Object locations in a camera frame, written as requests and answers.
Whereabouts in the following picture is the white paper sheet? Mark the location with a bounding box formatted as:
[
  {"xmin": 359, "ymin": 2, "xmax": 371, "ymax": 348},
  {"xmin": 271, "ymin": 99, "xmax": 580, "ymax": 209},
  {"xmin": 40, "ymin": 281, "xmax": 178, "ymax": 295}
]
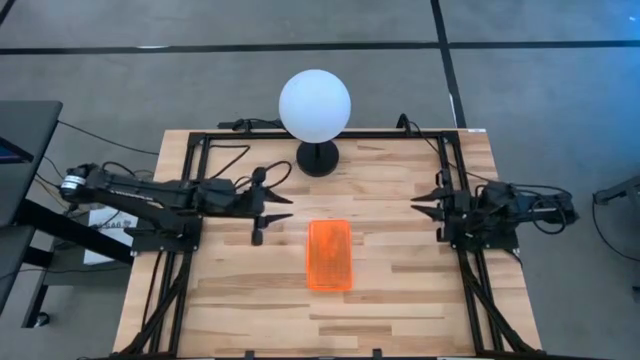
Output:
[{"xmin": 82, "ymin": 205, "xmax": 143, "ymax": 266}]

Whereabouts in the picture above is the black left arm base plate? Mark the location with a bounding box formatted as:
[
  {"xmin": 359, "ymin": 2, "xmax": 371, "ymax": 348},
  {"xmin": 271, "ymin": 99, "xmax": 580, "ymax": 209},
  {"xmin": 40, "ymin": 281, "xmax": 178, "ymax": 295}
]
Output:
[{"xmin": 130, "ymin": 214, "xmax": 204, "ymax": 254}]

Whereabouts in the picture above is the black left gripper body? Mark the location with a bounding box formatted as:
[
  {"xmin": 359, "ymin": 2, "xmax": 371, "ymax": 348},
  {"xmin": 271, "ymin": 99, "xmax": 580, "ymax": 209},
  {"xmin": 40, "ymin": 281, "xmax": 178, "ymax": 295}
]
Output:
[{"xmin": 222, "ymin": 167, "xmax": 267, "ymax": 246}]

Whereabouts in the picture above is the black cable connector block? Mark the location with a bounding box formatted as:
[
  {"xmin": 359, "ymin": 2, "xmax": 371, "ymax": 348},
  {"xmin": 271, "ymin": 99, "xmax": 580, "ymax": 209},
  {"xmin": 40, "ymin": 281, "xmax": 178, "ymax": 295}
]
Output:
[{"xmin": 217, "ymin": 117, "xmax": 286, "ymax": 134}]

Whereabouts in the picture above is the grey desk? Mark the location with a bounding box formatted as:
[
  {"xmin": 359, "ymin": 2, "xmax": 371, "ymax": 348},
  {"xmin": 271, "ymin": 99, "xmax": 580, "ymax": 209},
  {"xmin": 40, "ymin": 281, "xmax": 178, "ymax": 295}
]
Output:
[{"xmin": 0, "ymin": 99, "xmax": 65, "ymax": 314}]

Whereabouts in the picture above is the white globe lamp black base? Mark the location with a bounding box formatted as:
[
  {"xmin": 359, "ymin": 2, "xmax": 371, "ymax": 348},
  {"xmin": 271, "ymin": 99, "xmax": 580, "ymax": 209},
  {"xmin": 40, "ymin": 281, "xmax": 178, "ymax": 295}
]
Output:
[{"xmin": 278, "ymin": 68, "xmax": 352, "ymax": 178}]

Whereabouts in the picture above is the black table cable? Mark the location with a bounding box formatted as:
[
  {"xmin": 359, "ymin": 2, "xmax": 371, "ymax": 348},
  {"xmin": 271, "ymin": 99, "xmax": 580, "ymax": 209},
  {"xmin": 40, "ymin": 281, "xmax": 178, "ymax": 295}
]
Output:
[{"xmin": 397, "ymin": 113, "xmax": 501, "ymax": 184}]

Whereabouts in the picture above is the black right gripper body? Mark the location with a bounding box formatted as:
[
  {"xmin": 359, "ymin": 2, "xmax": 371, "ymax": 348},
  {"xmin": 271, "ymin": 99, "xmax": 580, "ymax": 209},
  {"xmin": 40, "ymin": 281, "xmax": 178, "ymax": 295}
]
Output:
[{"xmin": 436, "ymin": 168, "xmax": 481, "ymax": 242}]

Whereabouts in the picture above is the black floor stand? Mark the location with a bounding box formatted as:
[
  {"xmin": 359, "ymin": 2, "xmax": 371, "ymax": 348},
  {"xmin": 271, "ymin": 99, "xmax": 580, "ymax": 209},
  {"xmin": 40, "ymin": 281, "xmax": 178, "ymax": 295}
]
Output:
[{"xmin": 592, "ymin": 173, "xmax": 640, "ymax": 207}]

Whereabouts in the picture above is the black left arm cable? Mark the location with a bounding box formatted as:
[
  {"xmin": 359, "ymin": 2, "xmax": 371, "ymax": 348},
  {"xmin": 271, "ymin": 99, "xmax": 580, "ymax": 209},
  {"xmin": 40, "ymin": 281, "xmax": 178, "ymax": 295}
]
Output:
[{"xmin": 207, "ymin": 143, "xmax": 294, "ymax": 191}]

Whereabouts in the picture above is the black desk beam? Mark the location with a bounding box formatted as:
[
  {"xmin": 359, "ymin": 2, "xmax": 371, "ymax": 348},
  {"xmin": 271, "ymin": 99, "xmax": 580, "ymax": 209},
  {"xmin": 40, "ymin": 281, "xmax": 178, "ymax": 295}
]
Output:
[{"xmin": 14, "ymin": 198, "xmax": 135, "ymax": 265}]

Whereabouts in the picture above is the black floor cable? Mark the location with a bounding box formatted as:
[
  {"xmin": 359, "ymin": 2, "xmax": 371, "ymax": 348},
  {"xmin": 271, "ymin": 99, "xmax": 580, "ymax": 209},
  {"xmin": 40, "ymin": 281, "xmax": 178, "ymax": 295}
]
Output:
[{"xmin": 57, "ymin": 119, "xmax": 161, "ymax": 157}]

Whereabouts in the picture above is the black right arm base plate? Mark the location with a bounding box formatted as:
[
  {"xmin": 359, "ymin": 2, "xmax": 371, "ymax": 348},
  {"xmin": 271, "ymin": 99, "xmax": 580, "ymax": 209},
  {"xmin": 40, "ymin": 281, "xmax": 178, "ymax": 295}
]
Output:
[{"xmin": 447, "ymin": 209, "xmax": 521, "ymax": 252}]

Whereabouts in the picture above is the clear supply box orange lid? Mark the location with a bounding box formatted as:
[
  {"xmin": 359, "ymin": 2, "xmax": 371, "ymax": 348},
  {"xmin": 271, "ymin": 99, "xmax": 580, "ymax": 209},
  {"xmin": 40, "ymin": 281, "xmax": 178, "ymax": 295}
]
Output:
[{"xmin": 305, "ymin": 218, "xmax": 355, "ymax": 293}]

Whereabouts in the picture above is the dark tablet screen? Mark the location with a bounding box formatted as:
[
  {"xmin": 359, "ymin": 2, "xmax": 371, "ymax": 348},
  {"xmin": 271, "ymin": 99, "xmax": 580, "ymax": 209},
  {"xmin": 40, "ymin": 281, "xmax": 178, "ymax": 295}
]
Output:
[{"xmin": 0, "ymin": 135, "xmax": 35, "ymax": 165}]

